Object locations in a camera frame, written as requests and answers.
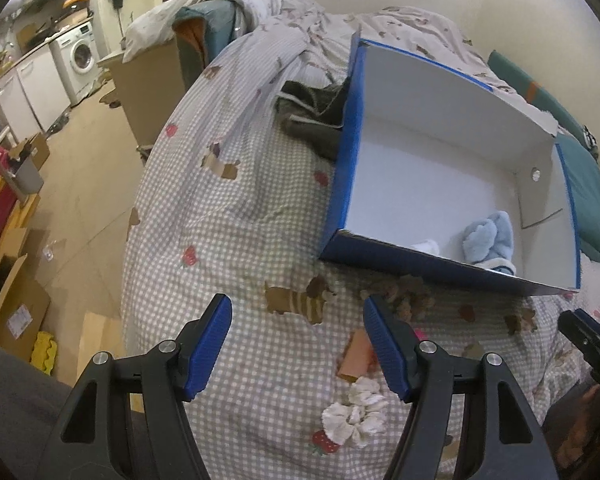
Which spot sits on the teal cushion with orange stripe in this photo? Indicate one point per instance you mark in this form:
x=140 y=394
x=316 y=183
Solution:
x=520 y=75

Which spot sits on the light blue fluffy sock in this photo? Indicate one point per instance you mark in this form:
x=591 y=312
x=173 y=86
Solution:
x=485 y=235

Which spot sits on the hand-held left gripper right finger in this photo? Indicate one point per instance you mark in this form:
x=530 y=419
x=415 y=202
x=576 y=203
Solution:
x=385 y=345

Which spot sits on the teal pillow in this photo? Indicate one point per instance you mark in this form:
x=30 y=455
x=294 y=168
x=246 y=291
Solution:
x=595 y=200

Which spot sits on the small open cardboard box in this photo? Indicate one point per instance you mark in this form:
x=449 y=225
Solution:
x=35 y=150

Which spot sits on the white cabinet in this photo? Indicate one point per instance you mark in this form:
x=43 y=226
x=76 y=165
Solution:
x=35 y=90

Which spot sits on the yellow foam piece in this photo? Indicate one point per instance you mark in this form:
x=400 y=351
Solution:
x=45 y=352

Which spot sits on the light wooden board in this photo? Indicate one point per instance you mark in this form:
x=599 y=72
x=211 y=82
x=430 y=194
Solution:
x=100 y=335

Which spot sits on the black and white striped item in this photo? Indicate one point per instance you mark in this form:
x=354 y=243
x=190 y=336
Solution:
x=589 y=137

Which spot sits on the person's dark trousers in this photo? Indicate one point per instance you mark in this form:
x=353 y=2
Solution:
x=15 y=410

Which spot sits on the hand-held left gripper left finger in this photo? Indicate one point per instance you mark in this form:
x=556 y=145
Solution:
x=207 y=350

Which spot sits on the brown fuzzy scrunchie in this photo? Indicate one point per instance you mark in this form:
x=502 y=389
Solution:
x=410 y=300

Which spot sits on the small doll with pink hat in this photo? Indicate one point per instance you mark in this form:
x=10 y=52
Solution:
x=357 y=357

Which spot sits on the white washing machine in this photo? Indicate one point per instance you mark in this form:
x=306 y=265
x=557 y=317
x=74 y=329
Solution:
x=77 y=57

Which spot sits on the blue and white cardboard box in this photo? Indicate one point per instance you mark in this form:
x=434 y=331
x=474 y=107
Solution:
x=405 y=185

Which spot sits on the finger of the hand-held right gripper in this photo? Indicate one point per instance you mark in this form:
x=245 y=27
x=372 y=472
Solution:
x=587 y=332

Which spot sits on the white printed duvet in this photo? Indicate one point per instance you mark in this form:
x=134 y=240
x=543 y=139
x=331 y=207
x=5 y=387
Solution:
x=290 y=25

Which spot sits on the flat cardboard boxes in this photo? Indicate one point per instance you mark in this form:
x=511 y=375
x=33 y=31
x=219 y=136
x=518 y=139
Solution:
x=15 y=305

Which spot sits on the grey bin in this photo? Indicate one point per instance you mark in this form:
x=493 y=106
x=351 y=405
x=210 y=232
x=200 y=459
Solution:
x=25 y=177

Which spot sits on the white fluffy sock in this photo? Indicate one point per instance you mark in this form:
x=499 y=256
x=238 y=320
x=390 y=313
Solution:
x=425 y=246

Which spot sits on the white frilly sock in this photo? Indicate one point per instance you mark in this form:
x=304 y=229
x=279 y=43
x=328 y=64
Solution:
x=350 y=415

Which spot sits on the brown cardboard box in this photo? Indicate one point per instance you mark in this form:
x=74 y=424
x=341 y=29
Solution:
x=150 y=90

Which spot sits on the dark grey cloth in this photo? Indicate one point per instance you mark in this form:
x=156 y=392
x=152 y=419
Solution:
x=320 y=135

